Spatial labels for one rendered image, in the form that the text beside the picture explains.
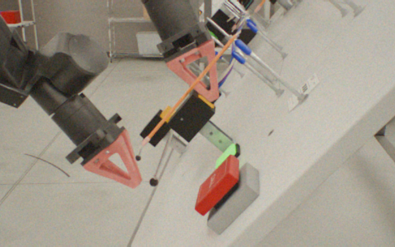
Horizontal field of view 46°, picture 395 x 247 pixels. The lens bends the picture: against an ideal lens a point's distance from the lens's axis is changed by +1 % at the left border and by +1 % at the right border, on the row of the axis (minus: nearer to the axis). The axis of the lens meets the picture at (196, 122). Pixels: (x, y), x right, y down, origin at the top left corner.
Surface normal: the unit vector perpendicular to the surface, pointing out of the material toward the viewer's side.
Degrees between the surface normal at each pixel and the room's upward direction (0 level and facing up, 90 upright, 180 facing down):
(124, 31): 90
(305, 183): 90
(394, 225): 0
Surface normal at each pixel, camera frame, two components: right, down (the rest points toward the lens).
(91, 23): 0.02, 0.29
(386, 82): -0.76, -0.64
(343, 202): -0.01, -0.96
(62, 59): 0.02, 0.83
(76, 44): 0.66, -0.44
